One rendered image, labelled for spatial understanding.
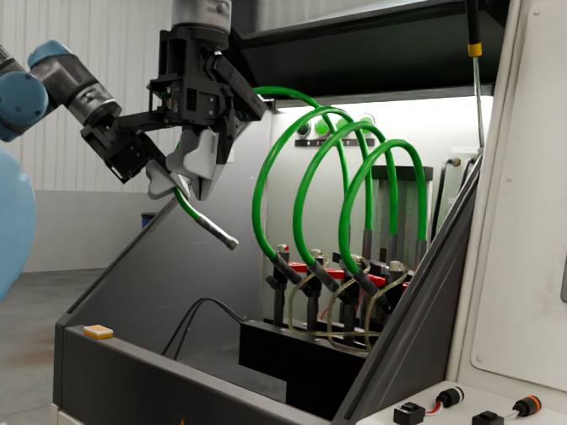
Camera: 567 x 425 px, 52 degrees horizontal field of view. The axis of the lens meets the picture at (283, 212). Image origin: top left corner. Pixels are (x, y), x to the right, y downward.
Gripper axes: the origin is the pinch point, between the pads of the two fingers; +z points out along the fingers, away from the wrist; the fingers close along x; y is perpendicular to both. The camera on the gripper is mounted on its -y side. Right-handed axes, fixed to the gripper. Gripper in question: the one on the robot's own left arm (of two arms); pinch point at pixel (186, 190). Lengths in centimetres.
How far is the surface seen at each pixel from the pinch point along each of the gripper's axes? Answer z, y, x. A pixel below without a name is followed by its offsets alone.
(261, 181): 8.2, -6.1, 18.5
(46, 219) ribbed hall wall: -147, 28, -645
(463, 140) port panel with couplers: 28, -46, 7
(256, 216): 11.7, -2.0, 17.7
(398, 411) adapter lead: 38, 7, 42
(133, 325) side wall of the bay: 12.0, 23.2, -22.8
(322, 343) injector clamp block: 34.8, 2.4, 10.5
